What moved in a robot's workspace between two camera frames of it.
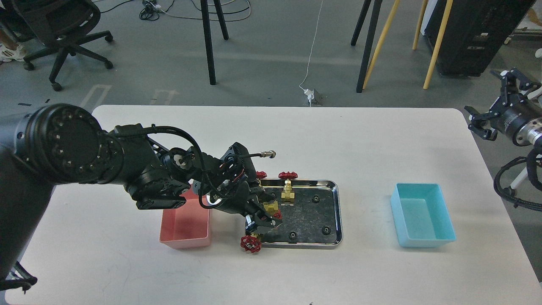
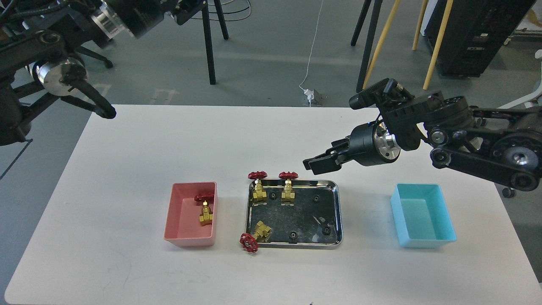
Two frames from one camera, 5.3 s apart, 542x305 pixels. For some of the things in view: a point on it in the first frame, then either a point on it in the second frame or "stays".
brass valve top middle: (288, 194) stays
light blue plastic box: (421, 215) stays
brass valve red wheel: (272, 207) to (206, 217)
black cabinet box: (475, 31) stays
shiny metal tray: (313, 220) stays
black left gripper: (244, 200) to (138, 16)
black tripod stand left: (208, 36) stays
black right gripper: (509, 119) to (369, 144)
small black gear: (326, 230) stays
